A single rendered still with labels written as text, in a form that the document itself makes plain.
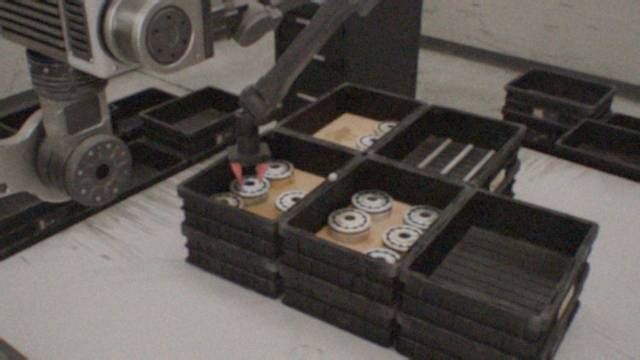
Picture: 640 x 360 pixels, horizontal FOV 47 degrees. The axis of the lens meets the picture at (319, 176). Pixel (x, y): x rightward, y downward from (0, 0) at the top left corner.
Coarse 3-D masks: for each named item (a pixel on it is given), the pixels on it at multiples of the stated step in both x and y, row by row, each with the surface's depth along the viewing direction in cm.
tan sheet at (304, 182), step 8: (296, 176) 199; (304, 176) 199; (312, 176) 199; (296, 184) 195; (304, 184) 195; (312, 184) 196; (272, 192) 192; (280, 192) 192; (272, 200) 188; (248, 208) 185; (256, 208) 185; (264, 208) 185; (272, 208) 185; (264, 216) 182; (272, 216) 181
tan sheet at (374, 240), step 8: (400, 208) 185; (408, 208) 185; (392, 216) 182; (400, 216) 182; (376, 224) 179; (384, 224) 179; (392, 224) 179; (400, 224) 179; (320, 232) 175; (376, 232) 176; (336, 240) 172; (368, 240) 173; (376, 240) 173; (352, 248) 170; (360, 248) 170; (368, 248) 170
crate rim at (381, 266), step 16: (384, 160) 186; (432, 176) 179; (320, 192) 172; (464, 192) 173; (304, 208) 167; (448, 208) 166; (432, 224) 161; (304, 240) 157; (320, 240) 155; (416, 240) 155; (336, 256) 154; (352, 256) 151; (368, 256) 150; (400, 256) 150; (384, 272) 148
